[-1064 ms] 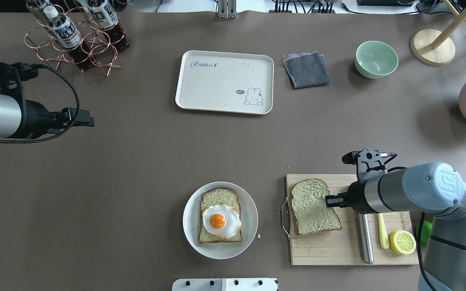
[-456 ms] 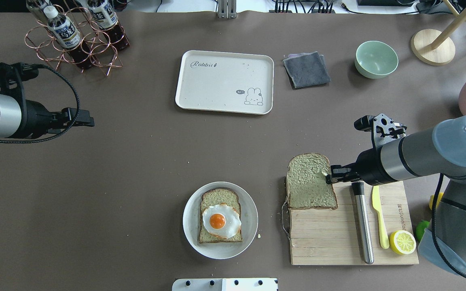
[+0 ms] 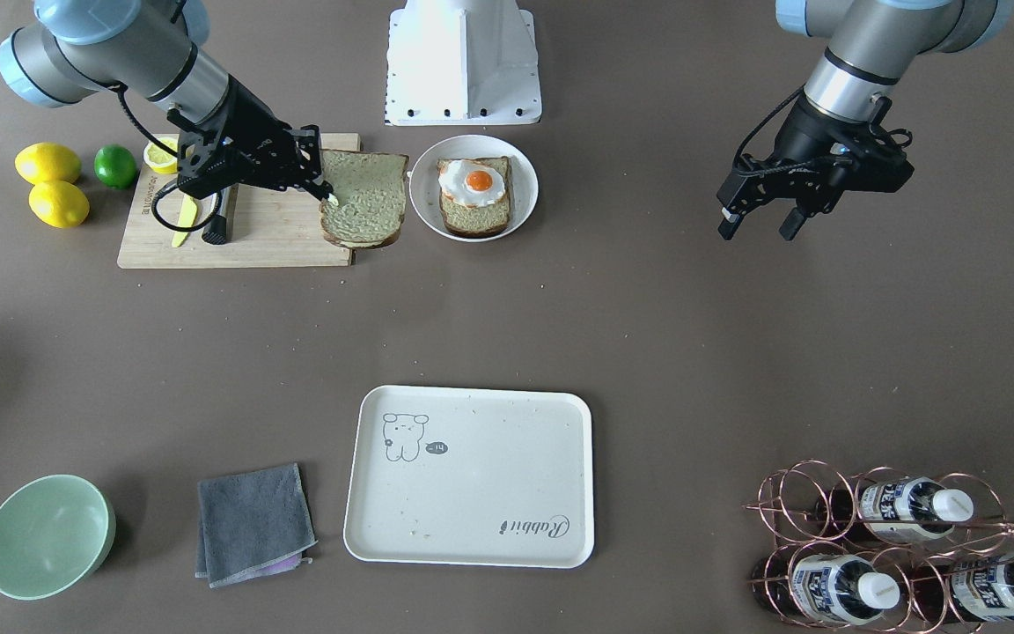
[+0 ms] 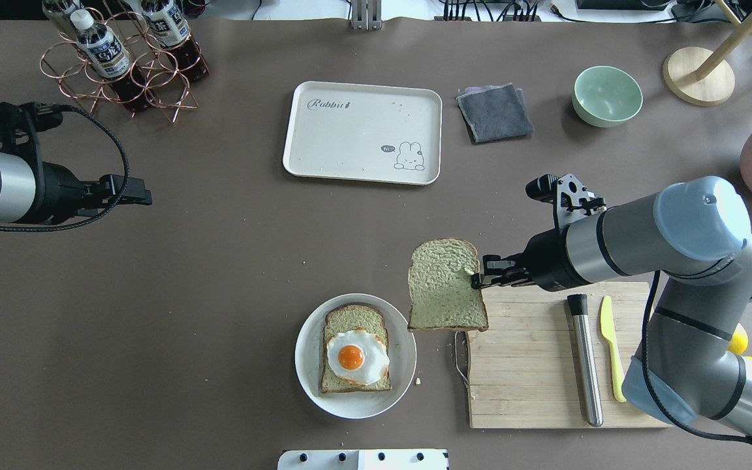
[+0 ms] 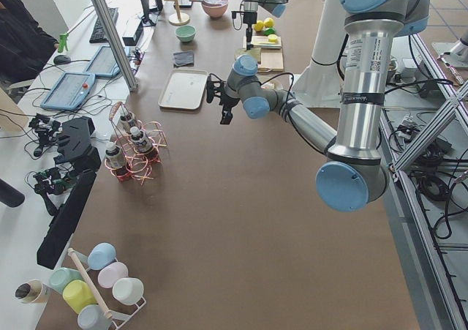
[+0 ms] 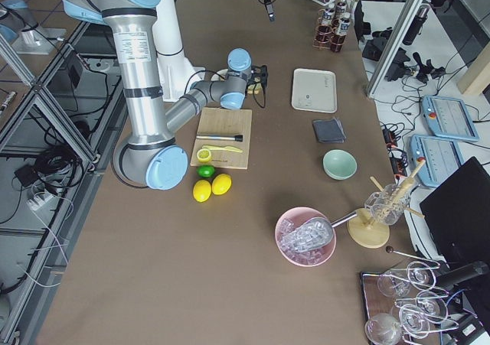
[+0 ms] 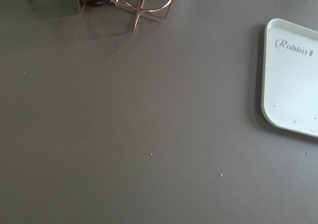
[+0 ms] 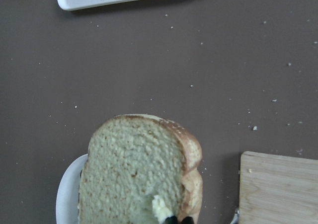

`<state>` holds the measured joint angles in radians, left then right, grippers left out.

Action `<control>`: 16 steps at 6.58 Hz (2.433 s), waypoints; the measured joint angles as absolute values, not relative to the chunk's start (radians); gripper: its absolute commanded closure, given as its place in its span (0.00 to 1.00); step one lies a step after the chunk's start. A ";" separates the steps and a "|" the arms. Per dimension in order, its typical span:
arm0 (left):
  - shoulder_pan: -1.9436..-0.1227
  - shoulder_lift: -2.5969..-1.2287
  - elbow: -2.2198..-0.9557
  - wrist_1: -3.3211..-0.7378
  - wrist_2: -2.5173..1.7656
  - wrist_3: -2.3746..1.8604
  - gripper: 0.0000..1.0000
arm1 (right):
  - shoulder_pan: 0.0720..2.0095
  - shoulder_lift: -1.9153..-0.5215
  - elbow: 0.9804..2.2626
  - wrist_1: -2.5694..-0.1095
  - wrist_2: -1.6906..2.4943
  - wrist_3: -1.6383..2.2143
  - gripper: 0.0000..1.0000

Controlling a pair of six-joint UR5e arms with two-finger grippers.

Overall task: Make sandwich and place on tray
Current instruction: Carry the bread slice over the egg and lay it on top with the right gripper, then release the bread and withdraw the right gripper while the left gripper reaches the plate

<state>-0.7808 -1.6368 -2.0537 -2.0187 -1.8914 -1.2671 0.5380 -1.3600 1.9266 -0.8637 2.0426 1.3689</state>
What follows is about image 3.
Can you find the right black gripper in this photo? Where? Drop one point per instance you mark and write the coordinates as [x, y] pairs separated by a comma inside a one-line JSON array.
[[251, 113]]

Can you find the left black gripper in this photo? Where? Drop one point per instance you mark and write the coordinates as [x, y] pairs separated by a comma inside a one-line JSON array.
[[799, 134]]

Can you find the bread slice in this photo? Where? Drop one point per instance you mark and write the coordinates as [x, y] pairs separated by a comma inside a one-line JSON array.
[[367, 207], [482, 222]]

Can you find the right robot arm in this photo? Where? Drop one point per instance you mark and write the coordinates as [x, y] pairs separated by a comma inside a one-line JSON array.
[[153, 48]]

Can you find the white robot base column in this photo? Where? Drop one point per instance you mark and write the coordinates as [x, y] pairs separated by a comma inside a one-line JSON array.
[[462, 63]]

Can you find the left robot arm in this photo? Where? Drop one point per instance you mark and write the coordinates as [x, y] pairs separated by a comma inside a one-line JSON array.
[[871, 44]]

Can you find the cream rabbit tray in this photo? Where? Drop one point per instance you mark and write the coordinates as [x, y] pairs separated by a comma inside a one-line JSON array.
[[445, 475]]

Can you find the wooden cutting board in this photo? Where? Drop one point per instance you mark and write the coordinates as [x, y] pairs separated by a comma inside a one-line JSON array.
[[267, 229]]

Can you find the white round plate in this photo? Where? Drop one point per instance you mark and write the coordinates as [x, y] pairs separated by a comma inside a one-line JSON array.
[[424, 189]]

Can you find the steel muddler black cap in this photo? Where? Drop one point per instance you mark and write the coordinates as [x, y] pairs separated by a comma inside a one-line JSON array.
[[216, 230]]

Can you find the yellow plastic knife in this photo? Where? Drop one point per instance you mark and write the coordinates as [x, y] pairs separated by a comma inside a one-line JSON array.
[[189, 214]]

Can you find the fried egg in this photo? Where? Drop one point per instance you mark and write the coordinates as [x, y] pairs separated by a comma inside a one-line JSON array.
[[472, 183]]

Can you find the half lemon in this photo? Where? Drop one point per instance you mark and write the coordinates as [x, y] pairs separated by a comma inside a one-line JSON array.
[[160, 155]]

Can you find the bread slice under egg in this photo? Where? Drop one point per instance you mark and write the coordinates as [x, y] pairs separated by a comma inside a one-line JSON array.
[[482, 222]]

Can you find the green lime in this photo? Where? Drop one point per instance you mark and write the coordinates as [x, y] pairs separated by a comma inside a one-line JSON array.
[[115, 167]]

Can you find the yellow lemon lower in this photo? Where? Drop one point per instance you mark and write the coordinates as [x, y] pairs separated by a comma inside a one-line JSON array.
[[59, 204]]

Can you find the yellow lemon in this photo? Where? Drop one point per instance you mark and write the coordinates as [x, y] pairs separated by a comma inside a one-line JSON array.
[[48, 161], [59, 204]]

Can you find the yellow lemon upper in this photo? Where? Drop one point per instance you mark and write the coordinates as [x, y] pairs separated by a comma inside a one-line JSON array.
[[48, 161]]

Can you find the grey folded cloth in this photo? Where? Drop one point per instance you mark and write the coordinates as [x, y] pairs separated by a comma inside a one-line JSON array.
[[252, 525]]

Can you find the tea bottle two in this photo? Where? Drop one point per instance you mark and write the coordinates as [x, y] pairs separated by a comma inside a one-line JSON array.
[[820, 586]]

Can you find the tea bottle three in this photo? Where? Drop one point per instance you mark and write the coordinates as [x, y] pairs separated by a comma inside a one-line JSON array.
[[975, 591]]

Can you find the green bowl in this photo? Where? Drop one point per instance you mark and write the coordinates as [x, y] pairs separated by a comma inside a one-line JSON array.
[[54, 532]]

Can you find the copper wire bottle rack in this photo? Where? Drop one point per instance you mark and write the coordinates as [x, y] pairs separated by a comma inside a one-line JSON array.
[[785, 497]]

